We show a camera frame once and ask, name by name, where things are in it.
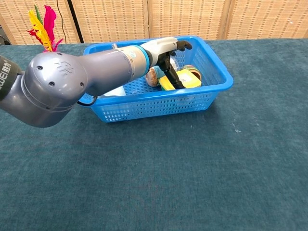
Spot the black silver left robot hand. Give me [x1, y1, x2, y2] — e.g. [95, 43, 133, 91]
[141, 37, 193, 90]

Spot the clear jar blue white label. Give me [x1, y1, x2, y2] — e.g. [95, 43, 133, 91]
[145, 66, 167, 87]

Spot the green box yellow lid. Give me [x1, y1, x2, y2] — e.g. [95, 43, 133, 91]
[159, 69, 202, 91]

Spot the white plastic pitcher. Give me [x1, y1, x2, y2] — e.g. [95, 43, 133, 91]
[98, 86, 126, 98]

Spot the colourful feather shuttlecock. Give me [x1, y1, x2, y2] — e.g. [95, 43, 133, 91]
[26, 4, 64, 53]

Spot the bamboo folding screen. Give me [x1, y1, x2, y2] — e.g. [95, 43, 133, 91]
[0, 0, 308, 46]

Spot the blue perforated plastic basket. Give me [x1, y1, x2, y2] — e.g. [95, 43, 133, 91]
[78, 35, 234, 124]

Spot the dark teal table cloth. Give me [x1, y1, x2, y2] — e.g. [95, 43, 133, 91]
[0, 38, 308, 231]

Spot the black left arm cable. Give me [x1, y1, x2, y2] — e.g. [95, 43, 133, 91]
[76, 95, 99, 106]

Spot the thin black hanging cable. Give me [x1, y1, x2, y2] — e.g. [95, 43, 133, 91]
[56, 0, 64, 40]

